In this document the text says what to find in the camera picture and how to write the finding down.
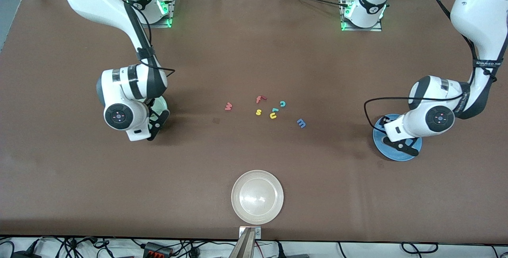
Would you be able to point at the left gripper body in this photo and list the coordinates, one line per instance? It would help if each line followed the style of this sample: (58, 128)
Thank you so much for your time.
(383, 123)

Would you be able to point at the red foam letter w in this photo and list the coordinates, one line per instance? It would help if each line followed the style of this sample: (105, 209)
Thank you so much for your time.
(228, 107)

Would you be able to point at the blue foam letter m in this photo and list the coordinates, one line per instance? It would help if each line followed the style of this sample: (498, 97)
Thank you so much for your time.
(301, 123)

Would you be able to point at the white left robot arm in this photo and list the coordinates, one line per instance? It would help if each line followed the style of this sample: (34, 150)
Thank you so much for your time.
(480, 12)

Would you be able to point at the blue plate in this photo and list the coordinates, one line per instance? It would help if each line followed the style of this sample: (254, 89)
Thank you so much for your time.
(391, 156)

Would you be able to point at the green plate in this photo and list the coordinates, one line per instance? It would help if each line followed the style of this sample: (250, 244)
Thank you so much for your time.
(160, 105)

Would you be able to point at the black and red power strip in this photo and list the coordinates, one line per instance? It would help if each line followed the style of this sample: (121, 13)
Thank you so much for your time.
(156, 249)

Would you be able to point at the red foam letter f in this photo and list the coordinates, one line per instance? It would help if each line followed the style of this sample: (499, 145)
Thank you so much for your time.
(258, 99)

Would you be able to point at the beige plate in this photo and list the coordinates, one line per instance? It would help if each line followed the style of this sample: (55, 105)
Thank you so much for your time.
(257, 197)

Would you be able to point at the black floor plug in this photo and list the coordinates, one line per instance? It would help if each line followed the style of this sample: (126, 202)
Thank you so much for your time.
(279, 251)

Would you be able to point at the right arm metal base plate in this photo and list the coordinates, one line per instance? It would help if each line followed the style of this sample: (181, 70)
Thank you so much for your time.
(162, 25)

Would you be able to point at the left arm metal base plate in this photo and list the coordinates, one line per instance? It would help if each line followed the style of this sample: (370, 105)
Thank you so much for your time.
(361, 29)

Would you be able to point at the small metal camera mount plate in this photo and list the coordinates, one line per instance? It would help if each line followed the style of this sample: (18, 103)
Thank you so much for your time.
(257, 232)

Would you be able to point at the grey metal camera pole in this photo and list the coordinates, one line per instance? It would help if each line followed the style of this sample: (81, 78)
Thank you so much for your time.
(243, 248)

